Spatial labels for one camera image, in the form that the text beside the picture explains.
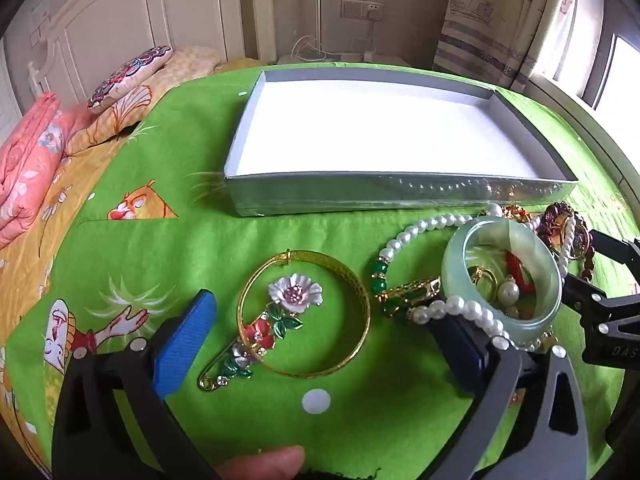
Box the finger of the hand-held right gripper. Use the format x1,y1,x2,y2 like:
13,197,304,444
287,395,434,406
562,274,640,367
587,230,640,283

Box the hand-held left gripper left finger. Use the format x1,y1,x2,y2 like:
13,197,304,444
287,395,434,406
52,289,218,480

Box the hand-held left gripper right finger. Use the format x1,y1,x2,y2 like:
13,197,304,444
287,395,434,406
427,300,591,480

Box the pale green jade bangle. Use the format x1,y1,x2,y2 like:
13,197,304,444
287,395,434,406
441,216,565,350

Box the white pearl necklace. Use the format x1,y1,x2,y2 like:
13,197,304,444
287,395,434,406
378,203,571,353

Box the gold bangle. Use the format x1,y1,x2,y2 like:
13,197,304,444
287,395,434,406
236,250,372,380

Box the silver box with white lining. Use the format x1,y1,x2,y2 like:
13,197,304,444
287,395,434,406
223,69,580,218

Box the person's left hand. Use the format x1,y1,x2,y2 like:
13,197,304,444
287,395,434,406
215,446,307,480

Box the pearl drop earring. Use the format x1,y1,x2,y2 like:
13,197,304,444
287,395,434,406
497,280,521,308

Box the green printed blanket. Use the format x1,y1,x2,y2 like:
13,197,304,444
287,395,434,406
5,62,636,480

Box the enamel flower brooch pin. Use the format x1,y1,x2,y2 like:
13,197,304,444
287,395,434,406
197,272,325,392

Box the window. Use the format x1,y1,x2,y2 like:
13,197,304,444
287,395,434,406
582,35,640,151

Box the pink folded quilt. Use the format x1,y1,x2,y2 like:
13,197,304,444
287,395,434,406
0,91,88,251

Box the printed beige curtain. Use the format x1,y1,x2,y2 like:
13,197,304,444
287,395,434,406
432,0,608,93

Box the embroidered patterned pillow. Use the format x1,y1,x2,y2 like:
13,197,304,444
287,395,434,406
87,46,174,112

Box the peach pillow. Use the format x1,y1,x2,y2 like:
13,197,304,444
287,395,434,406
167,46,224,78

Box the white nightstand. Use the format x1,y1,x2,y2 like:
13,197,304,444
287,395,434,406
277,50,408,67

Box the white bed headboard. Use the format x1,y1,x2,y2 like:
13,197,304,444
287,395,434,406
27,0,281,111

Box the dark red bead bracelet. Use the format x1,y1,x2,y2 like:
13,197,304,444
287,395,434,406
570,240,596,278

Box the gold ring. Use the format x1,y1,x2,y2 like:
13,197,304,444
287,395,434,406
470,266,498,301

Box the red string bracelet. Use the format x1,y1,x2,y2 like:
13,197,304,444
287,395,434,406
505,252,533,293

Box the green bead gold bracelet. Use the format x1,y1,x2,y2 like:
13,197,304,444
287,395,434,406
370,255,443,318

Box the white charger cable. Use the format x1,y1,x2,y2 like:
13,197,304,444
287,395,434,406
292,35,351,61

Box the wall socket panel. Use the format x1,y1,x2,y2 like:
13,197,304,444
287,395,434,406
341,0,385,22

